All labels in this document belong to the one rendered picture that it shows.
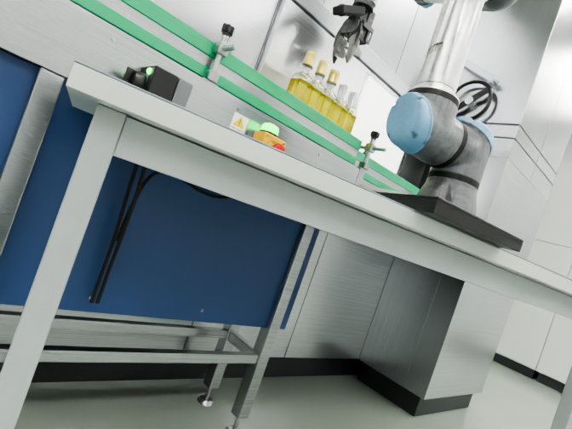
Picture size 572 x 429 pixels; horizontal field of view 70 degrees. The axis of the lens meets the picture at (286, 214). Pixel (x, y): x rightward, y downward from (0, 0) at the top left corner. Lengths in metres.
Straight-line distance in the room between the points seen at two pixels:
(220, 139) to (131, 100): 0.13
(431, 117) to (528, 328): 3.98
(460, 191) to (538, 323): 3.82
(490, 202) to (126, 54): 1.63
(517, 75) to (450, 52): 1.28
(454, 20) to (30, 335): 0.98
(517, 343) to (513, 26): 3.20
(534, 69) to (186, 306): 1.83
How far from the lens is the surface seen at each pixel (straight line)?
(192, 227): 1.00
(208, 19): 1.33
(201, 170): 0.66
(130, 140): 0.64
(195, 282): 1.05
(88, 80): 0.60
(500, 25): 2.46
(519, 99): 2.20
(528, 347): 4.76
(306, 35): 1.51
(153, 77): 0.81
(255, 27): 1.42
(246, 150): 0.63
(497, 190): 2.07
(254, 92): 1.05
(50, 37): 0.85
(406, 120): 0.92
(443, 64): 0.99
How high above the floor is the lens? 0.65
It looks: 1 degrees up
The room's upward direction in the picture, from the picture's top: 19 degrees clockwise
